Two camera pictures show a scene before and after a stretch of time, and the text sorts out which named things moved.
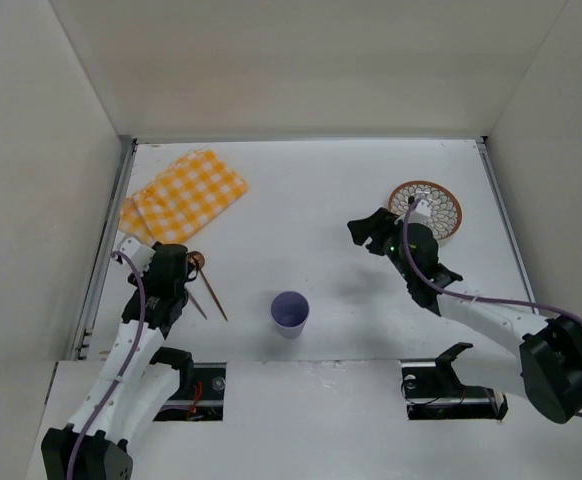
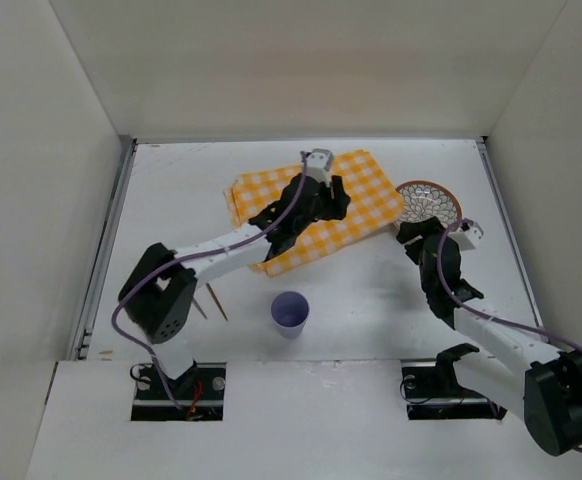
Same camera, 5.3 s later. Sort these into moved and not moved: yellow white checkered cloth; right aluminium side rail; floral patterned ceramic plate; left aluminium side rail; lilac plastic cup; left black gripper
Moved: left black gripper; yellow white checkered cloth
Not moved: floral patterned ceramic plate; lilac plastic cup; left aluminium side rail; right aluminium side rail
